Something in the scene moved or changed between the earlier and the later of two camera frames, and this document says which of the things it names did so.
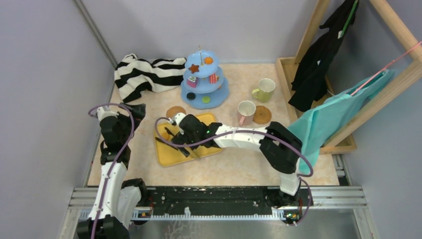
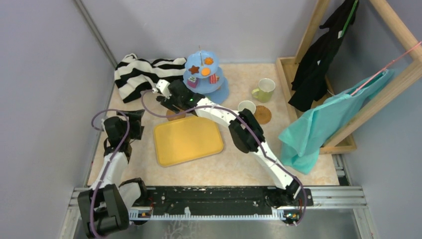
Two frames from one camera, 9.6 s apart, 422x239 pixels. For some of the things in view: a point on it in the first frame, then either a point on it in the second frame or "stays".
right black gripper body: (182, 137) to (168, 103)
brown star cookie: (193, 68) stays
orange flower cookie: (208, 60) stays
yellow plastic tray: (167, 156) stays
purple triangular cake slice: (192, 81) stays
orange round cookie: (165, 136) to (205, 71)
